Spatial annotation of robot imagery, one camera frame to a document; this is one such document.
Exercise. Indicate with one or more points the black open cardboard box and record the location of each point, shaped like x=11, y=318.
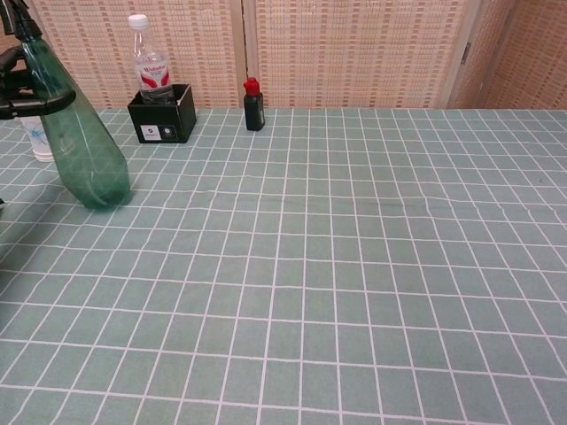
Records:
x=166, y=119

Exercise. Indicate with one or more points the green transparent spray bottle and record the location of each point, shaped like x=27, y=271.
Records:
x=84, y=150

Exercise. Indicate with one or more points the small black bottle red cap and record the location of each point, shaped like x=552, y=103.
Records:
x=253, y=110

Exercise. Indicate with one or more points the green grid-patterned table surface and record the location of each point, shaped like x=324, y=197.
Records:
x=354, y=265

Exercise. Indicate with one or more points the clear water bottle white cap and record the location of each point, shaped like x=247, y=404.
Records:
x=151, y=66

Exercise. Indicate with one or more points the white paper cup blue flower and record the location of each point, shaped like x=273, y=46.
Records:
x=37, y=141

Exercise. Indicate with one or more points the metal screen hinge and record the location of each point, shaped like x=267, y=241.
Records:
x=465, y=53

